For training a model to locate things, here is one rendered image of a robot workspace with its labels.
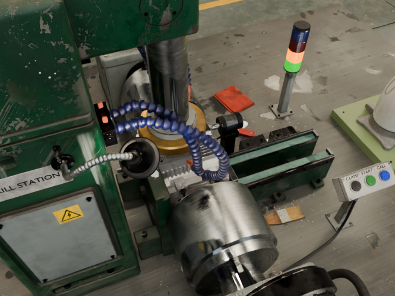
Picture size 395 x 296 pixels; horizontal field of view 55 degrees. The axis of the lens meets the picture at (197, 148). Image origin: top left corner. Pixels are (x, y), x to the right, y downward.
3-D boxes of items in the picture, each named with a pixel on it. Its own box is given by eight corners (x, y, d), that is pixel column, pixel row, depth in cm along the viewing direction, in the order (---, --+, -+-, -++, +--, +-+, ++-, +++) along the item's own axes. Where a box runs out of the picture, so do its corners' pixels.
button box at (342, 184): (339, 202, 111) (350, 202, 106) (331, 179, 111) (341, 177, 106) (387, 184, 115) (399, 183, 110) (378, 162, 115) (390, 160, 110)
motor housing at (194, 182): (168, 220, 116) (164, 185, 102) (150, 173, 127) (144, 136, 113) (227, 200, 121) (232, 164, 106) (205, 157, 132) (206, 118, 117)
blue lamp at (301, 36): (295, 44, 133) (298, 33, 130) (287, 34, 137) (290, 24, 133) (310, 40, 135) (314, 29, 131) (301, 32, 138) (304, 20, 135)
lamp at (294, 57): (291, 64, 140) (293, 54, 137) (283, 55, 144) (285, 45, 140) (305, 61, 141) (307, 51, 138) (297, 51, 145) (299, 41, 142)
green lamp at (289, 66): (288, 74, 144) (291, 64, 140) (281, 65, 147) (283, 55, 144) (302, 70, 145) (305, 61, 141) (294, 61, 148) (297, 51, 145)
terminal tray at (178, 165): (160, 181, 107) (158, 166, 101) (150, 154, 113) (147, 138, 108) (200, 169, 110) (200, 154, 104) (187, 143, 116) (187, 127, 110)
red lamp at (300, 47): (293, 54, 137) (295, 44, 133) (285, 45, 140) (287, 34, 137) (307, 51, 138) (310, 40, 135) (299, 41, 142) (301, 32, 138)
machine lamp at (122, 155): (63, 222, 63) (39, 179, 53) (54, 171, 70) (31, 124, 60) (166, 189, 67) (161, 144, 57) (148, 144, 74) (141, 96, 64)
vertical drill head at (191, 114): (153, 189, 102) (129, 33, 65) (136, 142, 113) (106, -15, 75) (214, 170, 106) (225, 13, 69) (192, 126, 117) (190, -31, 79)
